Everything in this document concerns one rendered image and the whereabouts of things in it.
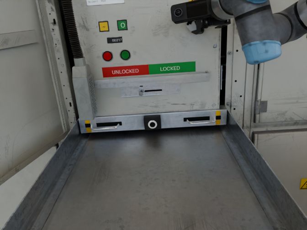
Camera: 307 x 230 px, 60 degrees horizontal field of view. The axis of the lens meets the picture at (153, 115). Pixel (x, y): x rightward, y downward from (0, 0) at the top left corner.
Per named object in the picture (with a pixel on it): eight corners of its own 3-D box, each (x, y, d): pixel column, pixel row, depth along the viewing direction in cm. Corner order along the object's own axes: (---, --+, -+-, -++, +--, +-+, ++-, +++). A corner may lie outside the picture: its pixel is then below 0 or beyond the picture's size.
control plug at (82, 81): (94, 120, 87) (85, 67, 80) (79, 121, 87) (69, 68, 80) (98, 112, 94) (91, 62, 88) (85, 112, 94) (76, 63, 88)
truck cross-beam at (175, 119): (226, 124, 98) (227, 109, 96) (80, 133, 99) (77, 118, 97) (223, 119, 103) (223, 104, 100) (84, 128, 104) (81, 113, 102)
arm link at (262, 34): (297, 49, 60) (286, 0, 58) (272, 61, 54) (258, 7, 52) (265, 57, 66) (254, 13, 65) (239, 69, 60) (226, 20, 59)
